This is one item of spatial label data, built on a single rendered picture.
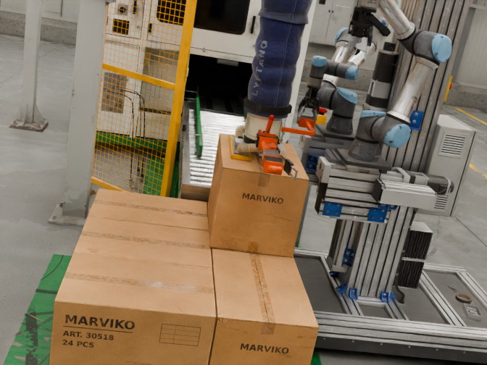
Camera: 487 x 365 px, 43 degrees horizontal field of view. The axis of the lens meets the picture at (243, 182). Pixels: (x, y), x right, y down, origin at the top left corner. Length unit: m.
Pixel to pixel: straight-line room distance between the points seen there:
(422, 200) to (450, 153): 0.38
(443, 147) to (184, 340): 1.62
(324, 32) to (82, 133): 8.50
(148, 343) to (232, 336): 0.32
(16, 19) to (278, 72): 9.80
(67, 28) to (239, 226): 9.64
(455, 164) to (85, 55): 2.31
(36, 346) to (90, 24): 1.98
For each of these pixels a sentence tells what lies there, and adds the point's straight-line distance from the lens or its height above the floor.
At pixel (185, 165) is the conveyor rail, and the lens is 3.85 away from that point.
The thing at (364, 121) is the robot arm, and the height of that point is 1.22.
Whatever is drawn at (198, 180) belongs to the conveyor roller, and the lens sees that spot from 3.79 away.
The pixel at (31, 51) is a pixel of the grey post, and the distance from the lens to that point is 6.32.
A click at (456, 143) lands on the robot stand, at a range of 3.25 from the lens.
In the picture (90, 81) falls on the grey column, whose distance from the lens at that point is 4.09.
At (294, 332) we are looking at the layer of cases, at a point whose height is 0.51.
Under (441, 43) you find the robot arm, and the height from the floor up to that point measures 1.63.
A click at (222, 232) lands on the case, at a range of 2.87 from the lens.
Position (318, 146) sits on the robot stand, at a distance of 3.41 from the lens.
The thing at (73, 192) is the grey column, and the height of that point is 0.20.
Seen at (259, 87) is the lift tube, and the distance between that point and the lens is 2.92.
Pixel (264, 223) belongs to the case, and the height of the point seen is 0.70.
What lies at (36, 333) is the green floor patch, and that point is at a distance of 3.18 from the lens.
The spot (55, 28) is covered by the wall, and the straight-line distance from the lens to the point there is 12.24.
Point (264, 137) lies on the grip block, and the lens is 2.75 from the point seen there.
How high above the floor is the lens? 1.76
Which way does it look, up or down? 18 degrees down
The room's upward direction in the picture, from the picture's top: 10 degrees clockwise
